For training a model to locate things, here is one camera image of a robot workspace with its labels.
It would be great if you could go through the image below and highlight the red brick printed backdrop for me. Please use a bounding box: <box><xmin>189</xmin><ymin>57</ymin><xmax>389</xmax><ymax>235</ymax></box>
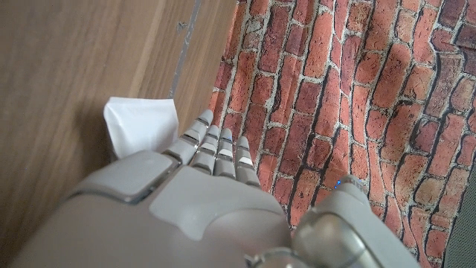
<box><xmin>208</xmin><ymin>0</ymin><xmax>476</xmax><ymax>268</ymax></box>

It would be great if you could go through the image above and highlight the white plastic package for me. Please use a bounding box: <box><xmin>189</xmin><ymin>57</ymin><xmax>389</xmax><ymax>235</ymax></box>
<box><xmin>103</xmin><ymin>96</ymin><xmax>180</xmax><ymax>160</ymax></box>

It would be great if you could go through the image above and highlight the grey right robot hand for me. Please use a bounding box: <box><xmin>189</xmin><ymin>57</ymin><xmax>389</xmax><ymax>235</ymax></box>
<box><xmin>7</xmin><ymin>109</ymin><xmax>421</xmax><ymax>268</ymax></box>

